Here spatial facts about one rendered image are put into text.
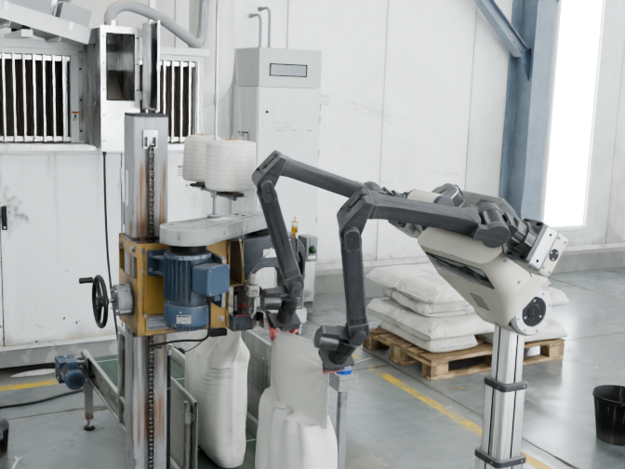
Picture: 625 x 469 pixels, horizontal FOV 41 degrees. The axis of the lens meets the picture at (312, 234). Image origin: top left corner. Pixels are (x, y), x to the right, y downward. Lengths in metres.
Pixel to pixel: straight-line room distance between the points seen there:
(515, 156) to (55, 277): 4.93
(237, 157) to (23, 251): 3.04
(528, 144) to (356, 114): 1.78
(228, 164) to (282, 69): 4.10
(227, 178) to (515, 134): 6.30
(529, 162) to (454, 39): 1.40
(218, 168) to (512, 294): 0.98
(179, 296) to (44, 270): 2.95
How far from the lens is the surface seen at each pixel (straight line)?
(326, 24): 7.61
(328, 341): 2.45
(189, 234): 2.64
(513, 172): 8.78
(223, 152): 2.68
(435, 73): 8.22
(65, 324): 5.71
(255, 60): 6.74
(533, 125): 8.51
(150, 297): 2.88
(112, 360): 4.73
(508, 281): 2.52
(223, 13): 6.14
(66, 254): 5.60
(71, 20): 5.23
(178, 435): 3.39
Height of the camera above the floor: 1.86
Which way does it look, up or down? 10 degrees down
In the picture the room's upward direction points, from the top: 2 degrees clockwise
